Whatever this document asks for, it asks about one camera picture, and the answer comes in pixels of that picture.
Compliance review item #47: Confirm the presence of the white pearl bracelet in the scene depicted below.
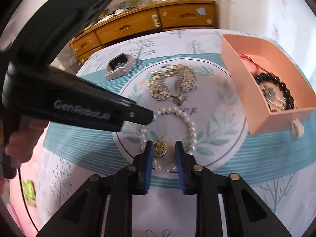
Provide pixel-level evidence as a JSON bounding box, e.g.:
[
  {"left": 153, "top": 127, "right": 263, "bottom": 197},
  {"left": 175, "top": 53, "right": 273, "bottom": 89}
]
[{"left": 139, "top": 105, "right": 198, "bottom": 173}]

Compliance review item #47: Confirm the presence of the pink smart watch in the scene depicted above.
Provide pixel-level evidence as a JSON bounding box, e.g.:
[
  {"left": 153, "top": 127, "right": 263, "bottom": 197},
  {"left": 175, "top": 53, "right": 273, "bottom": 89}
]
[{"left": 105, "top": 53, "right": 135, "bottom": 80}]

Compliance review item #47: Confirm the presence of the gold chain bracelet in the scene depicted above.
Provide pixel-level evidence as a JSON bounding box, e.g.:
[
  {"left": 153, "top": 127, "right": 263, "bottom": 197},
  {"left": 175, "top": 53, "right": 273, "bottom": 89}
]
[{"left": 147, "top": 63, "right": 197, "bottom": 106}]

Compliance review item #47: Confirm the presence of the red string bracelet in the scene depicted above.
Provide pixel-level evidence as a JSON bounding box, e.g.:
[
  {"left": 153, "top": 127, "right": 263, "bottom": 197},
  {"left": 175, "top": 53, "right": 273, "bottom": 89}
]
[{"left": 238, "top": 52, "right": 262, "bottom": 73}]

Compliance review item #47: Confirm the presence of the pink box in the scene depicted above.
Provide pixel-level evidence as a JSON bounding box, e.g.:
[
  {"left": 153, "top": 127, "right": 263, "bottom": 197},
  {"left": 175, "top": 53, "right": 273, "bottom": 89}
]
[{"left": 221, "top": 34, "right": 315, "bottom": 137}]

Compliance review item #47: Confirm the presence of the black bead bracelet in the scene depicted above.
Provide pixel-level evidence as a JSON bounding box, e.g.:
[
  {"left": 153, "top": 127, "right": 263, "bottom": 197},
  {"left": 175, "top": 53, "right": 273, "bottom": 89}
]
[{"left": 254, "top": 72, "right": 296, "bottom": 111}]

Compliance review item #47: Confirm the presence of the person's left hand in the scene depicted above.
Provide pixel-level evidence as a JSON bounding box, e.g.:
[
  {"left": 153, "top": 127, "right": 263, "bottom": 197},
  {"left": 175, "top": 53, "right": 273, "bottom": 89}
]
[{"left": 4, "top": 119, "right": 49, "bottom": 164}]

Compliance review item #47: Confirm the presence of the tree print tablecloth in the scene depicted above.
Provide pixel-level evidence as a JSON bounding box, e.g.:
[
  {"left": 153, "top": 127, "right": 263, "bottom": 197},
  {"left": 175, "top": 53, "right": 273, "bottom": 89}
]
[{"left": 28, "top": 29, "right": 315, "bottom": 236}]

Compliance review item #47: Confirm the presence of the green snack packet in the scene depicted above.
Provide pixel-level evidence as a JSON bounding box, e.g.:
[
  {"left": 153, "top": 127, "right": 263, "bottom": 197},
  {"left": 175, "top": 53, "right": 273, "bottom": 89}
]
[{"left": 22, "top": 180, "right": 36, "bottom": 207}]

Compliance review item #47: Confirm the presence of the wooden desk with drawers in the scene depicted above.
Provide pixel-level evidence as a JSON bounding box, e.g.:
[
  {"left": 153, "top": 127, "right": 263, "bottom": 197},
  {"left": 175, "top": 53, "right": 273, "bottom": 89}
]
[{"left": 70, "top": 0, "right": 218, "bottom": 64}]

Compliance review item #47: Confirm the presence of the white floral curtain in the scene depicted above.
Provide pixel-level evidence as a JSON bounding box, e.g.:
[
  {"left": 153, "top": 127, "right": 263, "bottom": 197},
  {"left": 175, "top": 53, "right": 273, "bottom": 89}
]
[{"left": 214, "top": 0, "right": 315, "bottom": 79}]

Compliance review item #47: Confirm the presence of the black cable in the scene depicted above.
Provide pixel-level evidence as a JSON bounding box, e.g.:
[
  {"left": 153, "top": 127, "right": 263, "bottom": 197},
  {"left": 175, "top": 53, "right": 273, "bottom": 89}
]
[{"left": 17, "top": 167, "right": 40, "bottom": 232}]

